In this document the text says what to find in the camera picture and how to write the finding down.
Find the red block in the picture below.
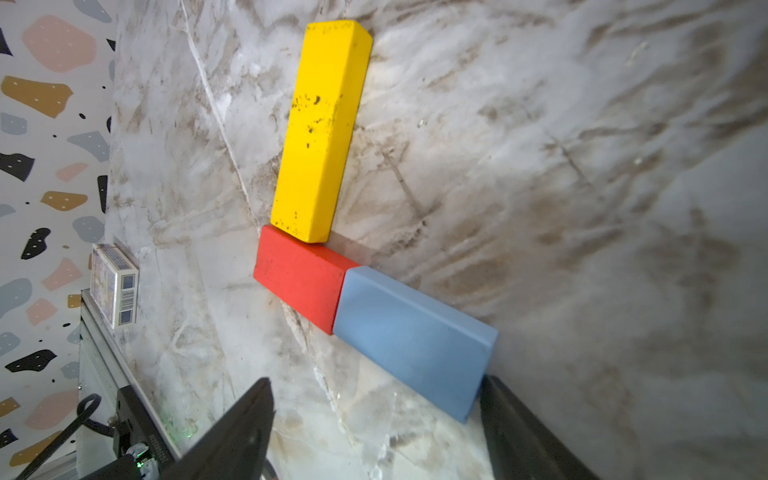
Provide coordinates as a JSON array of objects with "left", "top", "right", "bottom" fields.
[{"left": 253, "top": 225, "right": 358, "bottom": 336}]

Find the light blue block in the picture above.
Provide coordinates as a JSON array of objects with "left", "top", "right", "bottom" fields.
[{"left": 333, "top": 266, "right": 499, "bottom": 423}]

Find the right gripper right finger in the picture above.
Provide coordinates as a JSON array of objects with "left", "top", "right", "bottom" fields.
[{"left": 480, "top": 375, "right": 596, "bottom": 480}]

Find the small card box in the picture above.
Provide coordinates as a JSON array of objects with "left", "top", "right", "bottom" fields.
[{"left": 90, "top": 243, "right": 139, "bottom": 329}]

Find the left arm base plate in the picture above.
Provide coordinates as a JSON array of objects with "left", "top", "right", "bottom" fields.
[{"left": 77, "top": 385, "right": 176, "bottom": 479}]

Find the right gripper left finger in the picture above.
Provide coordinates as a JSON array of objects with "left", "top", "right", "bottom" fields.
[{"left": 161, "top": 377, "right": 275, "bottom": 479}]

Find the aluminium front rail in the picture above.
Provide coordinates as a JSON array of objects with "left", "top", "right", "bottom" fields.
[{"left": 23, "top": 287, "right": 139, "bottom": 480}]

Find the yellow block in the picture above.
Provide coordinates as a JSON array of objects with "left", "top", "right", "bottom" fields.
[{"left": 270, "top": 20, "right": 373, "bottom": 243}]

